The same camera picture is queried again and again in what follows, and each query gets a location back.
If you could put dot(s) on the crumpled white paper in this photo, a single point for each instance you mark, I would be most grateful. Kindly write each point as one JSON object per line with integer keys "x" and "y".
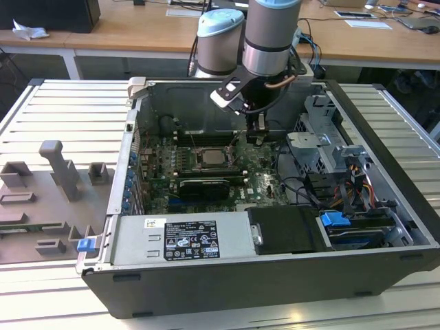
{"x": 29, "y": 31}

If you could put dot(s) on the black box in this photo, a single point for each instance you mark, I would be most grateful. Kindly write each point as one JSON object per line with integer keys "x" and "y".
{"x": 48, "y": 15}

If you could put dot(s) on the grey power supply unit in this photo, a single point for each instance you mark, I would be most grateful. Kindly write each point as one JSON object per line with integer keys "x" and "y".
{"x": 137, "y": 240}

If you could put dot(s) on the wooden desk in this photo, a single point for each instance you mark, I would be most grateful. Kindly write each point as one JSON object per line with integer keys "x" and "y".
{"x": 137, "y": 31}

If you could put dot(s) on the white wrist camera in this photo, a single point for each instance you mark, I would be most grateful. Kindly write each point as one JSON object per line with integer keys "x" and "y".
{"x": 223, "y": 99}

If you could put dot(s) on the black round board part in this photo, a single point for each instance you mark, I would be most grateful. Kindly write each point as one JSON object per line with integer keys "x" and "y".
{"x": 166, "y": 123}

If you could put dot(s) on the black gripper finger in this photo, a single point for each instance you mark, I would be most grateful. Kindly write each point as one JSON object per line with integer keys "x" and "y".
{"x": 264, "y": 135}
{"x": 251, "y": 132}

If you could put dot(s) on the grey case latch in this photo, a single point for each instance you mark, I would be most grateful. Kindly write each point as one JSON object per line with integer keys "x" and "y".
{"x": 137, "y": 87}

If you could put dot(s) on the grey metal drive cage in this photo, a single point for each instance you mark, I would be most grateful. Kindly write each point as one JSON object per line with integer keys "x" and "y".
{"x": 309, "y": 144}

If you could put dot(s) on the black plastic shroud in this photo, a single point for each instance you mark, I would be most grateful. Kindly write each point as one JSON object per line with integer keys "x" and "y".
{"x": 288, "y": 230}

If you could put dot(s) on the dark blue bag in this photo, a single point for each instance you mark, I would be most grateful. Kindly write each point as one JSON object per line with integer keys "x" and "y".
{"x": 412, "y": 82}

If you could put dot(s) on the white computer mouse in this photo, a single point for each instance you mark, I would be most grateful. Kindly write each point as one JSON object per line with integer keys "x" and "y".
{"x": 369, "y": 6}

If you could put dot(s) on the blue case latch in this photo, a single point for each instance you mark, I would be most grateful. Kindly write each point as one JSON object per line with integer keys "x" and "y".
{"x": 86, "y": 245}

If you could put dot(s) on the grey parts rack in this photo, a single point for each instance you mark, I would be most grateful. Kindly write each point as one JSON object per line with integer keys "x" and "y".
{"x": 41, "y": 206}

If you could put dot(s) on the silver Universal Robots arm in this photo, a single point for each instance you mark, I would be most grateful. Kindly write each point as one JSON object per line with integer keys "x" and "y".
{"x": 264, "y": 34}

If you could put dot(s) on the grey laptop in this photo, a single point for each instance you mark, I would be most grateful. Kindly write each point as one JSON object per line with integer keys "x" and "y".
{"x": 419, "y": 22}

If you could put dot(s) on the grey camera box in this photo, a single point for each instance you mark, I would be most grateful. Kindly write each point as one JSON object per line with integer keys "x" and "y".
{"x": 305, "y": 75}

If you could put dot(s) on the green motherboard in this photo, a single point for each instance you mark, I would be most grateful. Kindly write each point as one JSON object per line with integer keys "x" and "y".
{"x": 264, "y": 185}

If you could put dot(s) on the pale blue teach pendant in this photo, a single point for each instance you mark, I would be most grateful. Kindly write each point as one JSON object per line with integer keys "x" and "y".
{"x": 298, "y": 36}

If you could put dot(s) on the black graphics card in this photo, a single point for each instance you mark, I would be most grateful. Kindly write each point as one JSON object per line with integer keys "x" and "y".
{"x": 204, "y": 189}

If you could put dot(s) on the green RAM stick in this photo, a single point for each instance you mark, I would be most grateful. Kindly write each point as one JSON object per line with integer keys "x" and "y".
{"x": 20, "y": 228}

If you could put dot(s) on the white paper sheet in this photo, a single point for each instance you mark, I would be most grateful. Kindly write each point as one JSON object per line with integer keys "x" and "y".
{"x": 368, "y": 24}

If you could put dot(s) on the hard disk in blue carrier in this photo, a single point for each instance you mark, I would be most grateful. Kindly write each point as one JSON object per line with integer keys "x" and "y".
{"x": 335, "y": 219}

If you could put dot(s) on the CPU socket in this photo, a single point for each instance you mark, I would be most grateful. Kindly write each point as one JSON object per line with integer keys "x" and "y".
{"x": 198, "y": 162}

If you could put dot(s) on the black open PC case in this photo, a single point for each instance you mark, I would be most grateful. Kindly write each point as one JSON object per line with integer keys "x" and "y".
{"x": 240, "y": 292}

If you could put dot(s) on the black RAM slot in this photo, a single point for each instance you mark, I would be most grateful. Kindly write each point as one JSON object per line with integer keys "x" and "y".
{"x": 213, "y": 171}
{"x": 206, "y": 134}
{"x": 206, "y": 140}
{"x": 206, "y": 176}

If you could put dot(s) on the black computer mouse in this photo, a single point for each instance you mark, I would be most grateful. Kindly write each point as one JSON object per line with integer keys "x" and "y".
{"x": 428, "y": 30}

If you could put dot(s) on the blue expansion slot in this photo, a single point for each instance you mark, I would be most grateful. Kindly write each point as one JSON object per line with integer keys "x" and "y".
{"x": 177, "y": 205}

